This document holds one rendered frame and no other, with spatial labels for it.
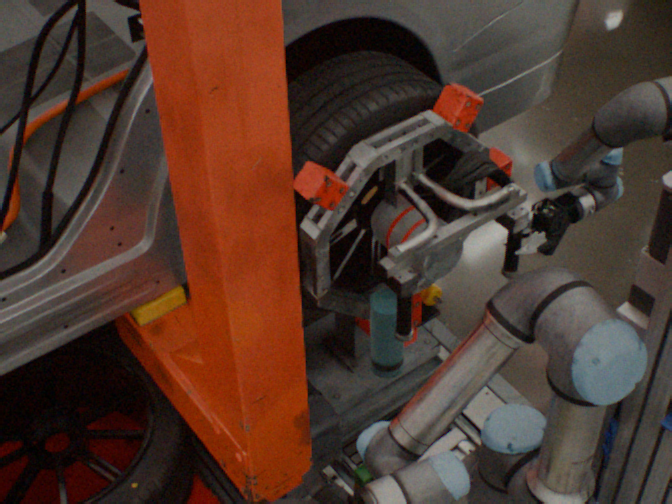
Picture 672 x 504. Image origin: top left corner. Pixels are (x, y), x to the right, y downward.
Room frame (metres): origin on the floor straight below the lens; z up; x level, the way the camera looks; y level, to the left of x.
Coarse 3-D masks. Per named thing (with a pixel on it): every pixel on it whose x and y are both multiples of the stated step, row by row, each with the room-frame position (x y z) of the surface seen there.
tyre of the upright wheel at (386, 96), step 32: (320, 64) 2.07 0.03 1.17; (352, 64) 2.06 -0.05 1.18; (384, 64) 2.08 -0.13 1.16; (288, 96) 1.98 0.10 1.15; (320, 96) 1.95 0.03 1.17; (352, 96) 1.93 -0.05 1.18; (384, 96) 1.93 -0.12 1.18; (416, 96) 1.96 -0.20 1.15; (320, 128) 1.86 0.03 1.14; (352, 128) 1.85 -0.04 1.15; (320, 160) 1.79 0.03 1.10
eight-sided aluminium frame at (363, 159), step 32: (416, 128) 1.90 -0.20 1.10; (448, 128) 1.90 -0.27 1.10; (352, 160) 1.79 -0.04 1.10; (384, 160) 1.79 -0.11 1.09; (352, 192) 1.75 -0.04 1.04; (480, 192) 1.98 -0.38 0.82; (320, 224) 1.70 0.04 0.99; (320, 256) 1.69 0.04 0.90; (320, 288) 1.68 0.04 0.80; (384, 288) 1.85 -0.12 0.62
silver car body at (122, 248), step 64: (0, 0) 2.68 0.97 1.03; (64, 0) 2.64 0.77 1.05; (128, 0) 1.80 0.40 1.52; (320, 0) 2.01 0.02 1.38; (384, 0) 2.12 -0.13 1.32; (448, 0) 2.23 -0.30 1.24; (512, 0) 2.37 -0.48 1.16; (576, 0) 2.54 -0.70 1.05; (0, 64) 2.35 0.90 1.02; (64, 64) 2.32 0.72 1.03; (128, 64) 2.29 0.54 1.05; (448, 64) 2.24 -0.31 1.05; (512, 64) 2.38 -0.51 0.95; (0, 128) 1.90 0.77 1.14; (64, 128) 1.84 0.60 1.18; (128, 128) 1.75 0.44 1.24; (0, 192) 2.06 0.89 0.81; (64, 192) 1.82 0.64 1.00; (128, 192) 1.73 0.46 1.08; (0, 256) 1.83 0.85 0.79; (64, 256) 1.63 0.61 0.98; (128, 256) 1.69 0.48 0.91; (0, 320) 1.51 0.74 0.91; (64, 320) 1.58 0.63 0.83
